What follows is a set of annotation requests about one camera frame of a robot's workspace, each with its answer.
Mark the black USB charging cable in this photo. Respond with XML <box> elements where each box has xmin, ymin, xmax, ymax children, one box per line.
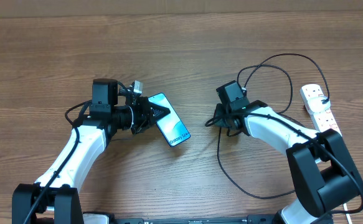
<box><xmin>217</xmin><ymin>53</ymin><xmax>331</xmax><ymax>200</ymax></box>

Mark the white power strip cord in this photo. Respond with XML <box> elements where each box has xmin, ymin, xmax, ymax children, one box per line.
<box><xmin>342</xmin><ymin>203</ymin><xmax>353</xmax><ymax>224</ymax></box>

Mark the white charger adapter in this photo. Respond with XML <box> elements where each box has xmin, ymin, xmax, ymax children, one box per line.
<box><xmin>305</xmin><ymin>96</ymin><xmax>331</xmax><ymax>114</ymax></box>

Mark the white power strip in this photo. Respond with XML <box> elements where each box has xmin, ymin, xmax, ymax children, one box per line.
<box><xmin>299</xmin><ymin>84</ymin><xmax>341</xmax><ymax>134</ymax></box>

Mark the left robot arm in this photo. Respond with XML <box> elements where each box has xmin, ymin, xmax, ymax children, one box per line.
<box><xmin>12</xmin><ymin>78</ymin><xmax>170</xmax><ymax>223</ymax></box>

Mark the Samsung Galaxy smartphone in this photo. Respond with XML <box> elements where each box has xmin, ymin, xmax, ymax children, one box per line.
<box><xmin>148</xmin><ymin>93</ymin><xmax>191</xmax><ymax>147</ymax></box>

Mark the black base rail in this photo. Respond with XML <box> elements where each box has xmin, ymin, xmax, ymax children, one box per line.
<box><xmin>110</xmin><ymin>215</ymin><xmax>276</xmax><ymax>224</ymax></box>

